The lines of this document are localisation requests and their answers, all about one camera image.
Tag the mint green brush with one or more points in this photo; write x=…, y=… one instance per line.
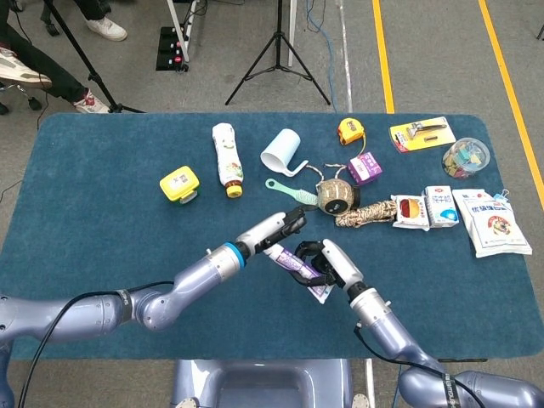
x=293, y=193

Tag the yellow lidded green box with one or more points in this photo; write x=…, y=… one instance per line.
x=178, y=183

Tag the white snack packet red picture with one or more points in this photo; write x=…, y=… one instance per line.
x=410, y=212

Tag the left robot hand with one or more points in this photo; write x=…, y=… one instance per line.
x=272, y=229

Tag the white bottle yellow cap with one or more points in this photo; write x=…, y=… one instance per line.
x=227, y=161

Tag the round seed jar black lid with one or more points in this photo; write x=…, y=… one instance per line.
x=336, y=197

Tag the blue table mat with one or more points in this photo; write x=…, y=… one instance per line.
x=127, y=191

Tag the black tripod stand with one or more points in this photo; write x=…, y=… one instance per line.
x=279, y=38
x=85, y=64

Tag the black power strip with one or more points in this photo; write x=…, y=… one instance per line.
x=172, y=51

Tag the purple small box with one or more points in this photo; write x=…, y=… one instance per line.
x=364, y=168

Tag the white powder bag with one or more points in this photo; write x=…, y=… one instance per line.
x=493, y=225

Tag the white plastic mug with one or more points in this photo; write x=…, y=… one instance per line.
x=282, y=149

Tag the white shoe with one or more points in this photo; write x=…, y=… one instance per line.
x=108, y=29

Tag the white frame leg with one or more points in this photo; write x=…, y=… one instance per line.
x=180, y=25

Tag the person in black trousers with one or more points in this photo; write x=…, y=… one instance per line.
x=95, y=8
x=47, y=72

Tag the white upright post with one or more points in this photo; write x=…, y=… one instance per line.
x=292, y=30

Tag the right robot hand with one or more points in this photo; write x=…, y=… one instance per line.
x=340, y=265

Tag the yellow tape measure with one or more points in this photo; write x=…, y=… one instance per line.
x=350, y=131

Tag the razor on yellow card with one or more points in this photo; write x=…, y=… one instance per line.
x=421, y=135

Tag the red white sneaker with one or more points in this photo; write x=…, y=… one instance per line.
x=21, y=70
x=91, y=103

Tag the purple white toothpaste tube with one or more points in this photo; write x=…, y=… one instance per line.
x=289, y=260

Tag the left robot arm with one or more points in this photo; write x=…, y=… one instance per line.
x=161, y=306

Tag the white table leg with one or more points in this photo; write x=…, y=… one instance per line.
x=370, y=382

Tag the blue binder clip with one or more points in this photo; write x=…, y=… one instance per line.
x=502, y=196

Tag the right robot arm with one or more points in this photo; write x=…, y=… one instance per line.
x=391, y=331

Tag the black office chair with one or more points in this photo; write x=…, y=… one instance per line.
x=17, y=100

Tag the clear jar of binder clips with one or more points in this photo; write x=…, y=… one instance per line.
x=465, y=158

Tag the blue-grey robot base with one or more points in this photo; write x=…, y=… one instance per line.
x=263, y=382

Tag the white blue milk carton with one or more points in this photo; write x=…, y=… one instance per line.
x=442, y=208

